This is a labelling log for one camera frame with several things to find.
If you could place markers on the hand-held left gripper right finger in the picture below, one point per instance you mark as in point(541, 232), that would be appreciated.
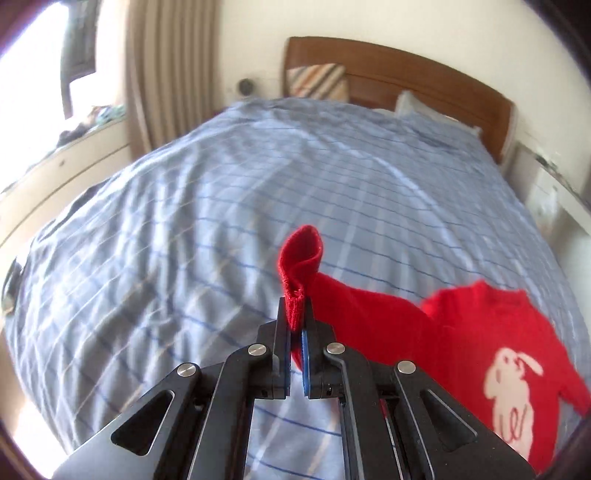
point(306, 357)

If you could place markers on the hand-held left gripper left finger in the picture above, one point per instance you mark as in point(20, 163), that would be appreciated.
point(280, 355)

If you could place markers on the red sweater with white rabbit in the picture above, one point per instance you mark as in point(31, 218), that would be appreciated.
point(461, 332)

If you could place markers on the pile of clothes on windowsill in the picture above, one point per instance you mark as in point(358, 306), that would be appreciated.
point(99, 117)

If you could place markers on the blue plaid duvet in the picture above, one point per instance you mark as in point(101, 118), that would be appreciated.
point(184, 221)

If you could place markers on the small round grey device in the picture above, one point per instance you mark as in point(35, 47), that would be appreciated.
point(245, 87)

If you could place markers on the pale blue pillow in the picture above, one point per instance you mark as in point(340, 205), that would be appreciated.
point(425, 110)

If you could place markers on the striped cushion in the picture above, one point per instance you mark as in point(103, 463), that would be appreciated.
point(318, 83)

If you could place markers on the white windowsill cabinet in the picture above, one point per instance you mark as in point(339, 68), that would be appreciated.
point(60, 180)

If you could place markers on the white built-in desk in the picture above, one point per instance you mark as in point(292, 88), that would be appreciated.
point(540, 184)

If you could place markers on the wooden headboard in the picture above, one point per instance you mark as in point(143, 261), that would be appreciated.
point(415, 74)

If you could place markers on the beige curtain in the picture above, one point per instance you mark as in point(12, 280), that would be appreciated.
point(171, 69)

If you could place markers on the window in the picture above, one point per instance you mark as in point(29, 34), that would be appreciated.
point(37, 69)

